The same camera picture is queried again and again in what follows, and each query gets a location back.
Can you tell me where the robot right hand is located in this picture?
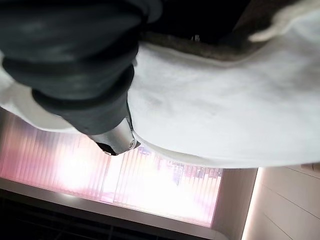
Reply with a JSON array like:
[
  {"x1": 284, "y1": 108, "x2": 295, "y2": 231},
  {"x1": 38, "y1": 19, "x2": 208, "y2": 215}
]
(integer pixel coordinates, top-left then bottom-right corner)
[{"x1": 0, "y1": 0, "x2": 247, "y2": 156}]

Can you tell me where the white bed blanket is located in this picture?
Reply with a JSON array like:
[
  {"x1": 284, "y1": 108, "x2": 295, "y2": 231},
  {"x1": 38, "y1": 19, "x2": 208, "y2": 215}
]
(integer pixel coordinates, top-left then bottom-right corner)
[{"x1": 0, "y1": 0, "x2": 320, "y2": 170}]

